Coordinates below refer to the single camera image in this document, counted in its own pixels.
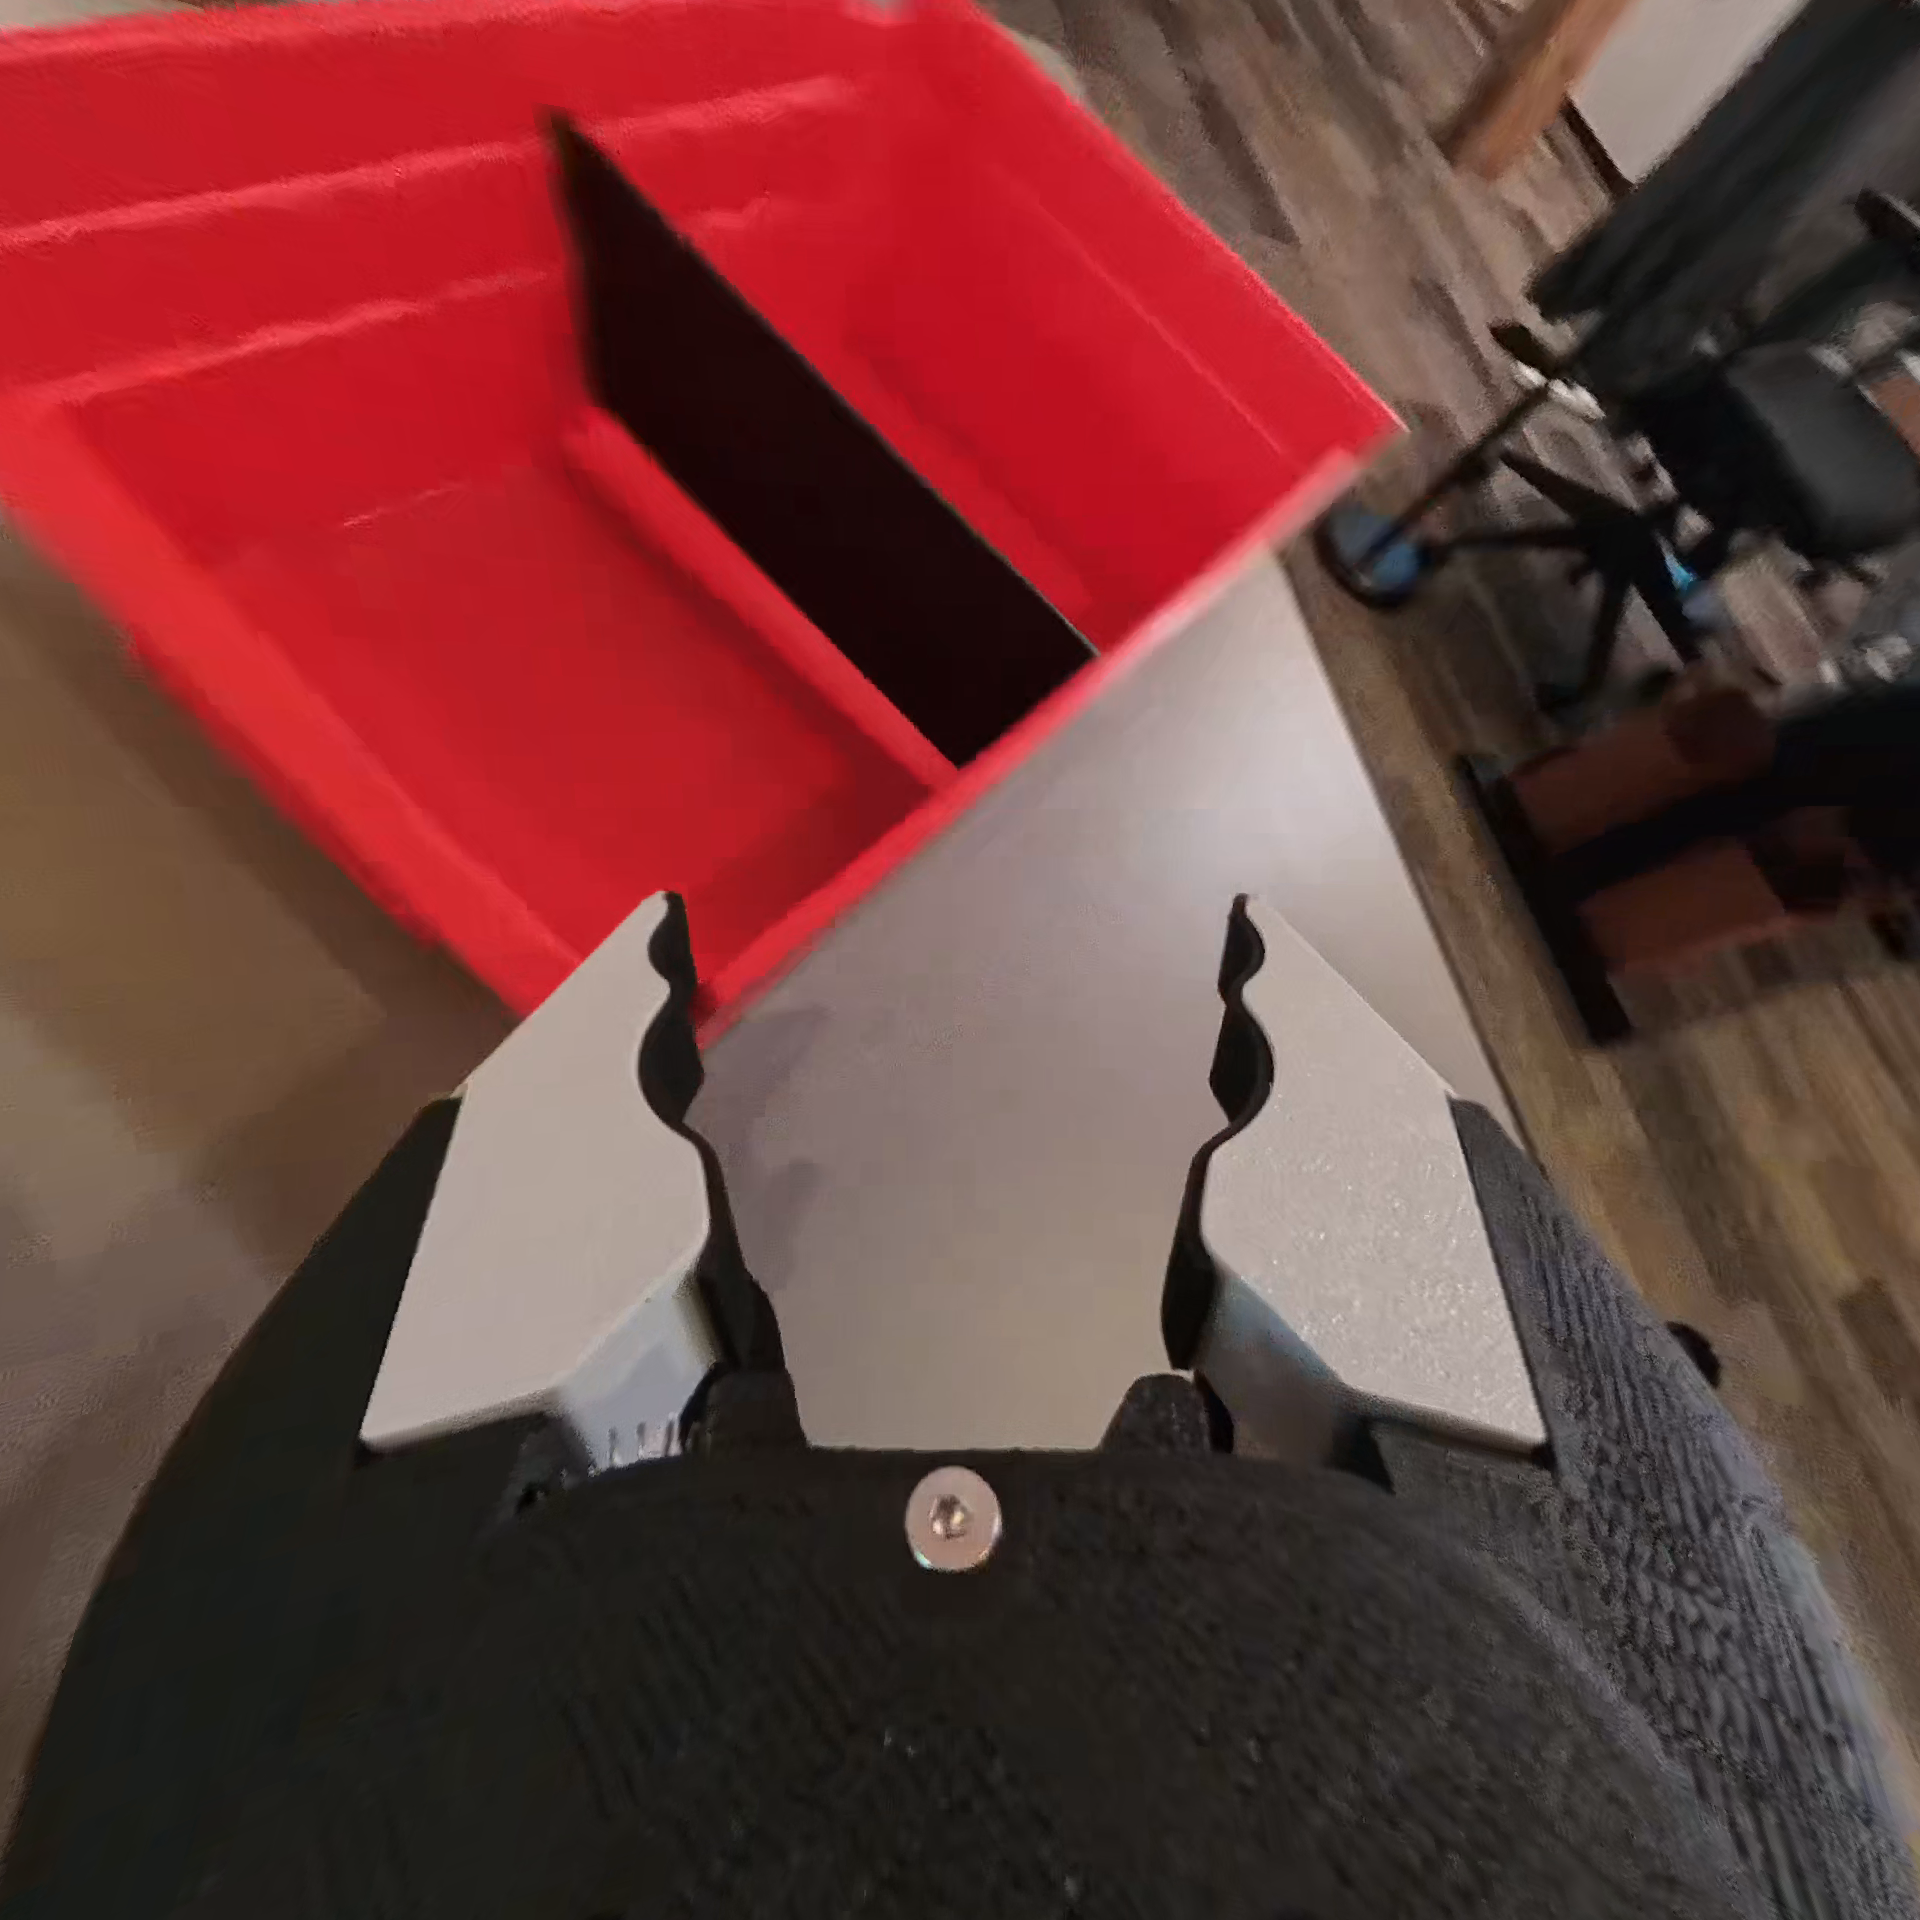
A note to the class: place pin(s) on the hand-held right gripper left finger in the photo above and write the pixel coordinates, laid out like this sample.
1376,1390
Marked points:
555,1200

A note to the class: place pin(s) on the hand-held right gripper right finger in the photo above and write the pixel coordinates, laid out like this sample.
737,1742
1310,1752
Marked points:
1349,1200

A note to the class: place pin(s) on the red plastic bin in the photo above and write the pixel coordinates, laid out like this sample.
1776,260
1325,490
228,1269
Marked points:
451,630

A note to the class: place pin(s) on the black bin divider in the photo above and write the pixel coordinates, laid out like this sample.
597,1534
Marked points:
810,482

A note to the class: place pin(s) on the black office chair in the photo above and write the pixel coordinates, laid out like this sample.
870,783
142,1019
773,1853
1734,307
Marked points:
1769,436

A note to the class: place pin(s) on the wooden table leg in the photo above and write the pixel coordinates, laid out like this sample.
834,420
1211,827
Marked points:
1539,76

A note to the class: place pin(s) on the brown stool with black frame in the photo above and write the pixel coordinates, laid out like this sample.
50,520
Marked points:
1680,840

